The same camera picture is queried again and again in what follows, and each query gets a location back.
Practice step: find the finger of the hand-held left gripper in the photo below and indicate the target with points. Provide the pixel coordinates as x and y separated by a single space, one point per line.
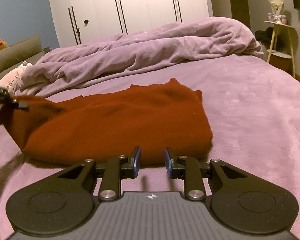
21 104

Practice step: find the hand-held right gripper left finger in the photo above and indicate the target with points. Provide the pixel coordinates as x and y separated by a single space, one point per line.
137 160

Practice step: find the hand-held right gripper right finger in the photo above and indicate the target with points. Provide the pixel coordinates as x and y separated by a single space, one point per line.
168 162

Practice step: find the brown knit cardigan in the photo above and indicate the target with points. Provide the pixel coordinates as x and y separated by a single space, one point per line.
115 122

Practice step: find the white plush toy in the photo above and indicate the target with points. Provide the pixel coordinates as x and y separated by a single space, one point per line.
10 80

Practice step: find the green pillow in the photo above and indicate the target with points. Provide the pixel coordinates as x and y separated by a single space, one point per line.
15 55

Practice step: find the bed with purple sheet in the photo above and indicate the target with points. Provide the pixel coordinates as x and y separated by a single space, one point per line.
252 117

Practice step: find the purple duvet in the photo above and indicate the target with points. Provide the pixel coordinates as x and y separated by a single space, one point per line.
140 50

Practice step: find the white wardrobe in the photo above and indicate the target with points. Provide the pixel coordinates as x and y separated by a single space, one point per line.
140 5

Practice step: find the dark cloth pile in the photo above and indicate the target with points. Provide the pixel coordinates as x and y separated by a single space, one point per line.
265 37

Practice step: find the yellow side table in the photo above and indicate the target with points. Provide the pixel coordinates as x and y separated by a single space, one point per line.
287 40

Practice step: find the small pink gift boxes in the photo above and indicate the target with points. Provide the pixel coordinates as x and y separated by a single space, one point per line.
277 18

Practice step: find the cream wrapped bouquet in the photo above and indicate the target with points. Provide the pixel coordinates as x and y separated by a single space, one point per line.
275 3

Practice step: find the dark olive wall panel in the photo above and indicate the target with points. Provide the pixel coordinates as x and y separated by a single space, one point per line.
240 2

